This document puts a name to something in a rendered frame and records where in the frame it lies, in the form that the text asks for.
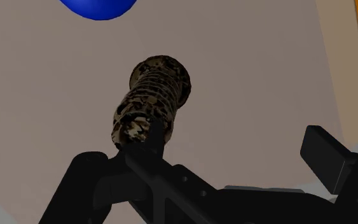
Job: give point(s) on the brown patterned ribbed vase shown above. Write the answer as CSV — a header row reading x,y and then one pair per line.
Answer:
x,y
154,93

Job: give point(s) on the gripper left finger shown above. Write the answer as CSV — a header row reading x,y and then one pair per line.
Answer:
x,y
154,186

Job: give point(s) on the blue round object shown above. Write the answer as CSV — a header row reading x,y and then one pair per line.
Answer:
x,y
98,7

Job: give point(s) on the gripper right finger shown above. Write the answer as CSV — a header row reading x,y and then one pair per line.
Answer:
x,y
324,155

